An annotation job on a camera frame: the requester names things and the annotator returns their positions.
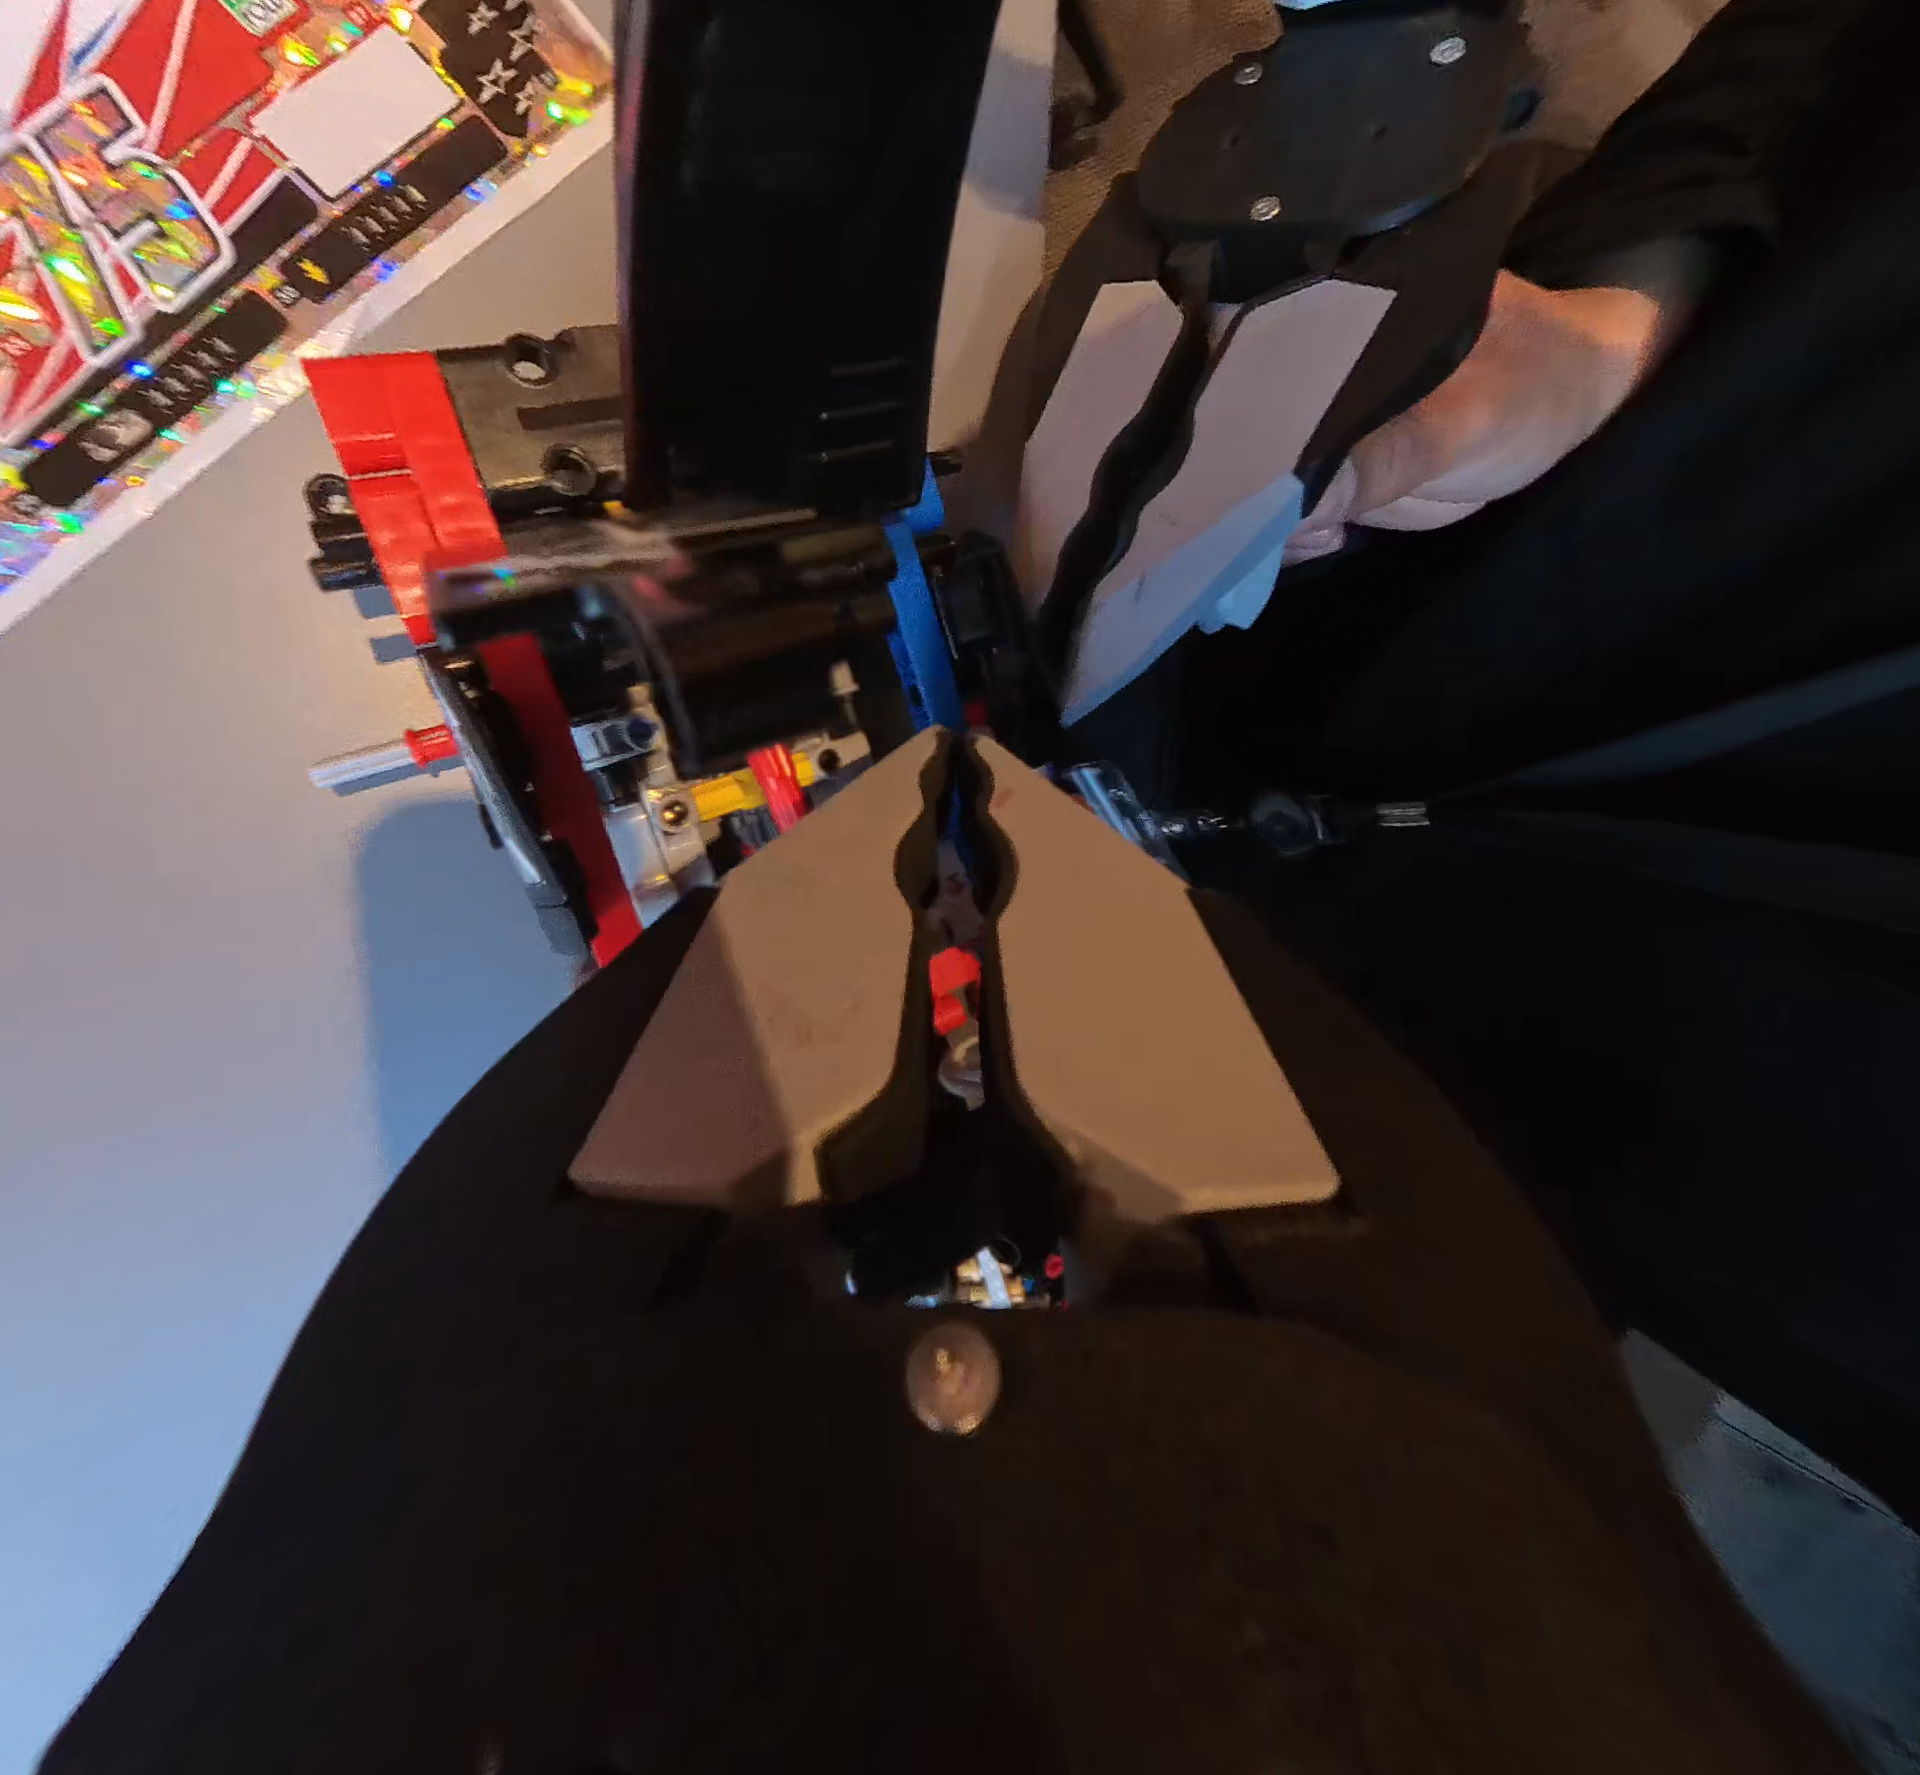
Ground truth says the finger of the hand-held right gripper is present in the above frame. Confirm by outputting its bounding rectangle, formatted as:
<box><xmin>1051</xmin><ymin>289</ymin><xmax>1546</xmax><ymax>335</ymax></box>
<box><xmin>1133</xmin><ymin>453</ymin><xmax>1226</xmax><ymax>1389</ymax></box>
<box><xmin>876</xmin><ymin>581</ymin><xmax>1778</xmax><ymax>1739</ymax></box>
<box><xmin>1042</xmin><ymin>283</ymin><xmax>1400</xmax><ymax>731</ymax></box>
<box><xmin>1016</xmin><ymin>278</ymin><xmax>1209</xmax><ymax>607</ymax></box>

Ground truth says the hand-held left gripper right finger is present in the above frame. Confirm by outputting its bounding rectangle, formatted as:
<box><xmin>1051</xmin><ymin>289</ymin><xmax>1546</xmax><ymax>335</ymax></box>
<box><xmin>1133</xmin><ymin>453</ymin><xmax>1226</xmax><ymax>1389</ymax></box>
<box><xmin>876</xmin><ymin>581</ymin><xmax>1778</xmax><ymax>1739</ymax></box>
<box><xmin>959</xmin><ymin>737</ymin><xmax>1341</xmax><ymax>1225</ymax></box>

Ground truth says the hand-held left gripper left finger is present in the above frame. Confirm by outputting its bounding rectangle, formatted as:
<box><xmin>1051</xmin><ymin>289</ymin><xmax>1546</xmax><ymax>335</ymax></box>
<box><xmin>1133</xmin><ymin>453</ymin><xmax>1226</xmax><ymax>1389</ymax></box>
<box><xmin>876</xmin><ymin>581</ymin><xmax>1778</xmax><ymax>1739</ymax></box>
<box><xmin>567</xmin><ymin>729</ymin><xmax>958</xmax><ymax>1215</ymax></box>

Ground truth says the toy brick race car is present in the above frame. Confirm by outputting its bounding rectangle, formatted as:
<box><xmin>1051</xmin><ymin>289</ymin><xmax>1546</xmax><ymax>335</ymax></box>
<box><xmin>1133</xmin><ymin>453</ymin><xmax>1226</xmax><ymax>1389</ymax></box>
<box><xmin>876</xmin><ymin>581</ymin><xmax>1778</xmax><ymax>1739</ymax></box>
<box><xmin>300</xmin><ymin>0</ymin><xmax>1240</xmax><ymax>1305</ymax></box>

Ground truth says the person's right forearm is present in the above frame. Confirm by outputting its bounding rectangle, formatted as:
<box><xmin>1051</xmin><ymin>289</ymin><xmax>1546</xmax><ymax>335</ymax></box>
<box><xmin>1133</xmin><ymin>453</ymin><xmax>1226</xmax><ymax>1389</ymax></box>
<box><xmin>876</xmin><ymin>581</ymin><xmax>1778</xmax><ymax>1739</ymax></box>
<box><xmin>1500</xmin><ymin>0</ymin><xmax>1920</xmax><ymax>308</ymax></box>

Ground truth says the person's dark clothed body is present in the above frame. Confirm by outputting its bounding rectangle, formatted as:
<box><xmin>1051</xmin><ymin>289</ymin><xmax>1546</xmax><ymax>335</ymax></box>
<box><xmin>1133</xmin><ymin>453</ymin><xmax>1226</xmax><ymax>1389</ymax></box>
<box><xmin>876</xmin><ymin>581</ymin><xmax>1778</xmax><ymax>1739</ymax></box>
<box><xmin>1080</xmin><ymin>0</ymin><xmax>1920</xmax><ymax>1514</ymax></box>

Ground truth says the holographic sticker sheet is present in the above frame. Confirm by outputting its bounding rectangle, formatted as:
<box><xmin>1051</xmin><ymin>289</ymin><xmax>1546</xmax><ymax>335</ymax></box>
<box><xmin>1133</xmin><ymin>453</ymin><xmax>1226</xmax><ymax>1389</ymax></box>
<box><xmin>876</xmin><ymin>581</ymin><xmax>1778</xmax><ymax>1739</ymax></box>
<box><xmin>0</xmin><ymin>0</ymin><xmax>620</xmax><ymax>639</ymax></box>

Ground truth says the dark shoulder strap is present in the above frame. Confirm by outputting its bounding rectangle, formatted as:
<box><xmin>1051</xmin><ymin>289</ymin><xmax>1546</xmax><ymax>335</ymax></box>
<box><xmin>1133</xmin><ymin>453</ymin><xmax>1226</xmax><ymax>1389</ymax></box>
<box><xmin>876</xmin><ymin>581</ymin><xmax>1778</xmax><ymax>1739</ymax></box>
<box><xmin>1246</xmin><ymin>665</ymin><xmax>1920</xmax><ymax>946</ymax></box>

